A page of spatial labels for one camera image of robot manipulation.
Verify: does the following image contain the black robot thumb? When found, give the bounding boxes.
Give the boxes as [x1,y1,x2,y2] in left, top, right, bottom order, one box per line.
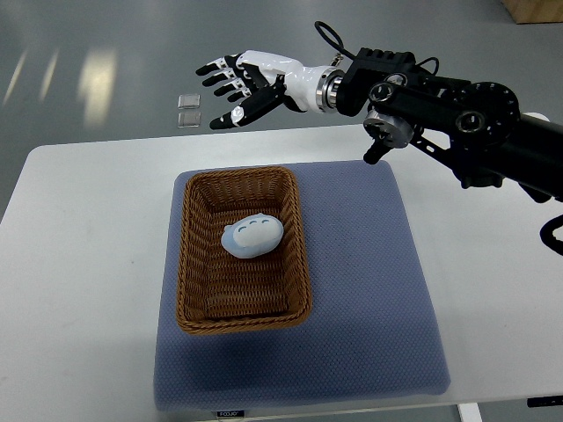
[209,84,286,130]

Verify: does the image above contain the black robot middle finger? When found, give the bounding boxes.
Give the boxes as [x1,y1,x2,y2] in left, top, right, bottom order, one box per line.
[214,77,252,96]

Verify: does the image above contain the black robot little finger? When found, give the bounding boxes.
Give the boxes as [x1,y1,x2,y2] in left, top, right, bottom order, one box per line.
[195,55,239,75]

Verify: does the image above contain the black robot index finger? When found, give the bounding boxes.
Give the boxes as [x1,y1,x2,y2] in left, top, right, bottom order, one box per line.
[227,87,255,103]

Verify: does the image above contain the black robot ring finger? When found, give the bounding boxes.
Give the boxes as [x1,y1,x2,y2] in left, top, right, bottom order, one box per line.
[202,68,245,86]

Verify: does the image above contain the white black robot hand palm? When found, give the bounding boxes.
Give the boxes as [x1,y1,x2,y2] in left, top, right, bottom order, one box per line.
[237,50,341,113]

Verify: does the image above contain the blue white plush toy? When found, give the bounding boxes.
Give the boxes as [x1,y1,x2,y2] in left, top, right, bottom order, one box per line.
[221,213,284,259]

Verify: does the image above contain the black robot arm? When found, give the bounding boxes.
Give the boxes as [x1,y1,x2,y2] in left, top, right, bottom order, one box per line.
[198,48,562,203]

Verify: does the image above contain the brown wicker basket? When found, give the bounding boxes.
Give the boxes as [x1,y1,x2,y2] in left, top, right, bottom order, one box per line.
[176,166,312,335]

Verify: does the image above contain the upper metal floor plate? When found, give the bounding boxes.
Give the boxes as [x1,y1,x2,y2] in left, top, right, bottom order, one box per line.
[178,93,201,110]

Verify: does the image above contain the brown cardboard box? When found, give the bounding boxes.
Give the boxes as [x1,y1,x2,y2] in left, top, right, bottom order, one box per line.
[501,0,562,25]

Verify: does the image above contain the blue fabric mat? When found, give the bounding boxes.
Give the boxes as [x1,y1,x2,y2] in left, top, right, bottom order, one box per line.
[154,161,450,411]

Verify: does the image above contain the white table leg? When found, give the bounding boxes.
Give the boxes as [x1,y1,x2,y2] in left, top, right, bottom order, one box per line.
[457,403,483,422]

